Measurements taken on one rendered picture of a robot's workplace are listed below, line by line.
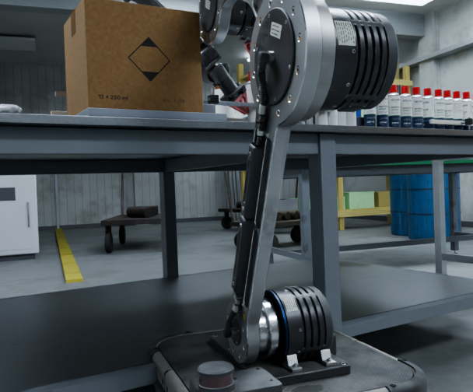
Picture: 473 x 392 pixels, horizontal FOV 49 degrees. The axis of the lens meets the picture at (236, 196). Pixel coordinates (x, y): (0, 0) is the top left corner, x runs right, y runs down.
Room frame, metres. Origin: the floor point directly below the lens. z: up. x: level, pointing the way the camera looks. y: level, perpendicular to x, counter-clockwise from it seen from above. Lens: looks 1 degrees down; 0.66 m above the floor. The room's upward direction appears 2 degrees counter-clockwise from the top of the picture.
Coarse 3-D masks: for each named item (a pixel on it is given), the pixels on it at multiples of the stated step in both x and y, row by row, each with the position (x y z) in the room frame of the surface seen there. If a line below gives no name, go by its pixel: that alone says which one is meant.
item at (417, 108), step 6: (414, 90) 2.40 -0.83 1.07; (414, 96) 2.39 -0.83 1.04; (420, 96) 2.39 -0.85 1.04; (414, 102) 2.39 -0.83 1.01; (420, 102) 2.39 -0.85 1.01; (414, 108) 2.40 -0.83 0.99; (420, 108) 2.39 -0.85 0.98; (414, 114) 2.40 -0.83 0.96; (420, 114) 2.39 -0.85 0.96; (414, 120) 2.40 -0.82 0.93; (420, 120) 2.39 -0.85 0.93; (414, 126) 2.40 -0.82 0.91; (420, 126) 2.39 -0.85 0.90
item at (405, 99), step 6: (402, 90) 2.37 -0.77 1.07; (408, 90) 2.37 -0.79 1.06; (402, 96) 2.36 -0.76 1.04; (408, 96) 2.35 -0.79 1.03; (402, 102) 2.36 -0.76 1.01; (408, 102) 2.35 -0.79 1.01; (402, 108) 2.36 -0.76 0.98; (408, 108) 2.35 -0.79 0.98; (402, 114) 2.36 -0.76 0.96; (408, 114) 2.35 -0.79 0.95; (402, 120) 2.36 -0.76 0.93; (408, 120) 2.35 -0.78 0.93; (402, 126) 2.36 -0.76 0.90; (408, 126) 2.35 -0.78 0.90
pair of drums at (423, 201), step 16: (400, 176) 6.32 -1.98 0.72; (416, 176) 5.73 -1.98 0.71; (432, 176) 5.62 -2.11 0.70; (400, 192) 6.32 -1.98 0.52; (416, 192) 5.73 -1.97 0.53; (432, 192) 5.63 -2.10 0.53; (448, 192) 5.61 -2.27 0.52; (400, 208) 6.33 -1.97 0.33; (416, 208) 5.74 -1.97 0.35; (432, 208) 5.63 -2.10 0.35; (448, 208) 5.61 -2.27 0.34; (400, 224) 6.33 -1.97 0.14; (416, 224) 5.75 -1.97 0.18; (432, 224) 5.63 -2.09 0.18; (448, 224) 5.61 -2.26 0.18
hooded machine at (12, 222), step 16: (0, 176) 5.27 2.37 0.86; (16, 176) 5.33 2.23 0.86; (32, 176) 5.39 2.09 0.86; (0, 192) 5.26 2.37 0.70; (16, 192) 5.33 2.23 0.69; (32, 192) 5.39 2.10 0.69; (0, 208) 5.26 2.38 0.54; (16, 208) 5.32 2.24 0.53; (32, 208) 5.39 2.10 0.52; (0, 224) 5.26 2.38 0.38; (16, 224) 5.32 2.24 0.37; (32, 224) 5.38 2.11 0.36; (0, 240) 5.26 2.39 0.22; (16, 240) 5.32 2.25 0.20; (32, 240) 5.38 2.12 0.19; (0, 256) 5.28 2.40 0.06; (16, 256) 5.36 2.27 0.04; (32, 256) 5.42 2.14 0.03
